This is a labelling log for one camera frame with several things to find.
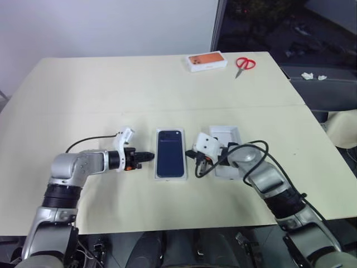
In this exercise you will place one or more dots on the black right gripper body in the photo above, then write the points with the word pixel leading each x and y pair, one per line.
pixel 205 161

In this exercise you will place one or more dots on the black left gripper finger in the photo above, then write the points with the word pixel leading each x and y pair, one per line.
pixel 145 155
pixel 143 159

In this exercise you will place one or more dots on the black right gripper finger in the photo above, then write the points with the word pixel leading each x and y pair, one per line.
pixel 193 148
pixel 192 155

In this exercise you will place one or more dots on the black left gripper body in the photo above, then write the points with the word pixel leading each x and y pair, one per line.
pixel 129 157

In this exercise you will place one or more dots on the dark blue smartphone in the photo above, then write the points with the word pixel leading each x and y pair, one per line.
pixel 170 156

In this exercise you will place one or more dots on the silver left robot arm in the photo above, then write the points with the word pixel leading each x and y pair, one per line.
pixel 69 164

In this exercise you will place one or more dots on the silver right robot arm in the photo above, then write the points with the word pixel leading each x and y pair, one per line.
pixel 251 156

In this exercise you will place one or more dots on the white box with iPhone print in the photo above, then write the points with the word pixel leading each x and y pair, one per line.
pixel 226 134

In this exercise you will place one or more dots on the white box lid orange picture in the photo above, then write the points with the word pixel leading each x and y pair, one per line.
pixel 205 60

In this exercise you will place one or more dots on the crumpled white tissue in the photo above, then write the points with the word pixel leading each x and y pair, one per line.
pixel 306 75
pixel 322 77

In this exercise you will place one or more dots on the dark grey couch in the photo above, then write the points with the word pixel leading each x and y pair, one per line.
pixel 320 92

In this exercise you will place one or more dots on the cream cushion cover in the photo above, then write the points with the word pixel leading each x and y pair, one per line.
pixel 346 125

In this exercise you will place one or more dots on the dark glass window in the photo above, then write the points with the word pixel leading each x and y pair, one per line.
pixel 279 25

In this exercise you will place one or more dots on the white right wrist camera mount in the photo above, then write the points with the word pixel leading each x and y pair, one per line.
pixel 206 143

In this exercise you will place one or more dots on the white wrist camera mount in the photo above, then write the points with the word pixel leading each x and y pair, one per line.
pixel 127 134
pixel 206 143

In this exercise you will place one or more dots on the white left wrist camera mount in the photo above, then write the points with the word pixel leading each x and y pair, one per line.
pixel 127 134

